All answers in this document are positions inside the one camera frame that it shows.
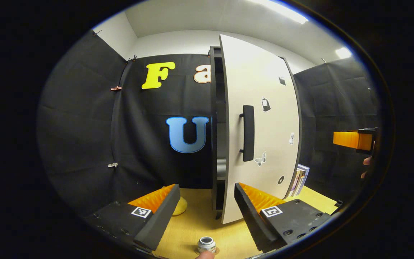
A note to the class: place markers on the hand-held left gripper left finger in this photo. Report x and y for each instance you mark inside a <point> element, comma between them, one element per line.
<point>160,219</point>

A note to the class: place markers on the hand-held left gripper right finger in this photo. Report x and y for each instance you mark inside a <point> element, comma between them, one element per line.
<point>252,219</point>

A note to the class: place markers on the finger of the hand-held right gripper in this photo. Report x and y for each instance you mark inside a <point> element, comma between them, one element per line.
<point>350,139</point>

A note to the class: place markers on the round brown coaster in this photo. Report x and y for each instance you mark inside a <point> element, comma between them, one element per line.
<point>217,250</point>

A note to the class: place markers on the white plastic bottle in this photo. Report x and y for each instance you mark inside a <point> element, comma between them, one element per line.
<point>206,242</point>

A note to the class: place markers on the dark grey cabinet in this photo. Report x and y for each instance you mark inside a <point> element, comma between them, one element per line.
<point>218,144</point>

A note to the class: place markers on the yellow sponge-like lump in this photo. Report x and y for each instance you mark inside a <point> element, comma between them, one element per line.
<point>181,207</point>

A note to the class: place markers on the book with white blue cover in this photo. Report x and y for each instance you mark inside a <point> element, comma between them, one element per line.
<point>304,176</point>

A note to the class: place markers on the book with pale spine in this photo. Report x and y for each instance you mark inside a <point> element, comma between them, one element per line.
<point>299,181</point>

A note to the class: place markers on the small silver clip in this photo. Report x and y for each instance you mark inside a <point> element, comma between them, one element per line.
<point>112,165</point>

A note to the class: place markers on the small ceiling light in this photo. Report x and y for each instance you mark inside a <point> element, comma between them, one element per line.
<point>343,53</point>

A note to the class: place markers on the black backdrop cloth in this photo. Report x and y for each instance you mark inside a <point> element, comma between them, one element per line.
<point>84,136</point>

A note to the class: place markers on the wooden clothes peg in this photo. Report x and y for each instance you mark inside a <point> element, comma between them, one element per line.
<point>116,88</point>

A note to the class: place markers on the long ceiling light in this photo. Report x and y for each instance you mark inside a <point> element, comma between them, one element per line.
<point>282,10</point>

